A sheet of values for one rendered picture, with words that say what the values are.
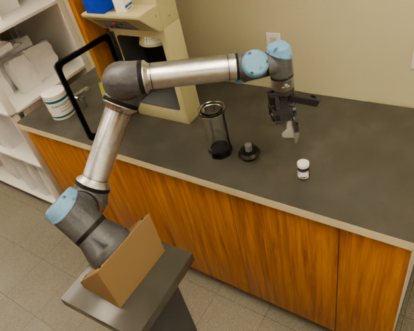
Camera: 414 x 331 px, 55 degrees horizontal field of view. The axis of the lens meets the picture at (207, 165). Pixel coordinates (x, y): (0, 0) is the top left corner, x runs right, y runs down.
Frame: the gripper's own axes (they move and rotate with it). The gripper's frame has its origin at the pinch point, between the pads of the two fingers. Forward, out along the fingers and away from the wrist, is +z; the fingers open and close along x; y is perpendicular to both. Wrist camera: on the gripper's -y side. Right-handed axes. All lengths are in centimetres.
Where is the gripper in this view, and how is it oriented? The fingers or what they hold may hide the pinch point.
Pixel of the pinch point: (293, 133)
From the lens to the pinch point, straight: 147.8
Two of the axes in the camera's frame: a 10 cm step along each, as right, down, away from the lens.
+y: -9.6, 2.7, 0.0
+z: 2.1, 7.5, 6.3
